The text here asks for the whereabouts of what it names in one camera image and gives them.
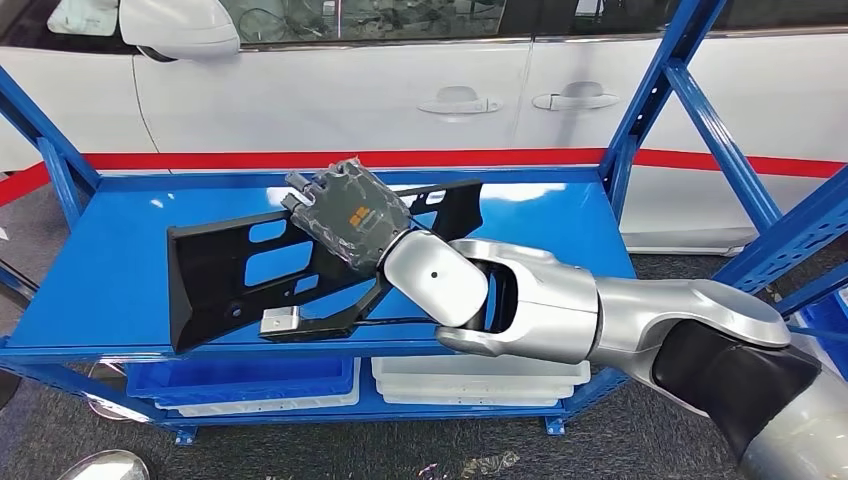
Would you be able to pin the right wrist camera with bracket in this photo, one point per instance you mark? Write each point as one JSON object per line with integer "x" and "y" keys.
{"x": 281, "y": 321}

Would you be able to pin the long clear tape strip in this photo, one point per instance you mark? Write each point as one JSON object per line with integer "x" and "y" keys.
{"x": 490, "y": 464}

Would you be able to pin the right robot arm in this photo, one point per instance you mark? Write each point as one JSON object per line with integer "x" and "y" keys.
{"x": 550, "y": 305}

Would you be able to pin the blue plastic bin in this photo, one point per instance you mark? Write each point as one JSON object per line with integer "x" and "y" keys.
{"x": 821, "y": 338}
{"x": 232, "y": 378}

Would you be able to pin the stanchion with chrome base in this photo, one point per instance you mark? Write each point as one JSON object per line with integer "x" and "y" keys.
{"x": 106, "y": 467}
{"x": 109, "y": 412}

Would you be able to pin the stacked white plastic trays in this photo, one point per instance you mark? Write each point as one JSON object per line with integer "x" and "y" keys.
{"x": 477, "y": 378}

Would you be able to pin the white car with red stripe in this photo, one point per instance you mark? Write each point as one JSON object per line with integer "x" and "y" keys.
{"x": 331, "y": 99}

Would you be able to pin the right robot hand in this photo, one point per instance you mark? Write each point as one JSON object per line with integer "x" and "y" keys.
{"x": 351, "y": 212}

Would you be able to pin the black plastic plate frame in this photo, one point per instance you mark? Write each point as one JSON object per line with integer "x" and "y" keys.
{"x": 205, "y": 291}

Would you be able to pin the blue metal shelf rack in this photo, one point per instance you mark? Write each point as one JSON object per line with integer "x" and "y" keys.
{"x": 132, "y": 278}
{"x": 815, "y": 289}

